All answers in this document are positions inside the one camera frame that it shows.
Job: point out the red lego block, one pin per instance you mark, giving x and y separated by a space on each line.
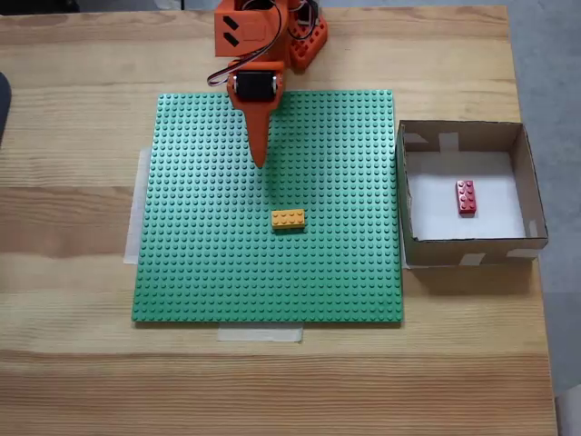
467 198

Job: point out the yellow lego block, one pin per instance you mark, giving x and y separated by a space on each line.
288 220

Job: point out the green lego baseplate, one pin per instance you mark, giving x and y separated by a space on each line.
204 250

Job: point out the brown cardboard box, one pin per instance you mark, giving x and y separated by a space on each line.
533 181

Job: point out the wide masking tape strip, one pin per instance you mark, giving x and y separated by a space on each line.
136 204

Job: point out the white paper sheet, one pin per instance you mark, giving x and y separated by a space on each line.
436 204

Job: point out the black rounded device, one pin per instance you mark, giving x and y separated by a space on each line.
4 104

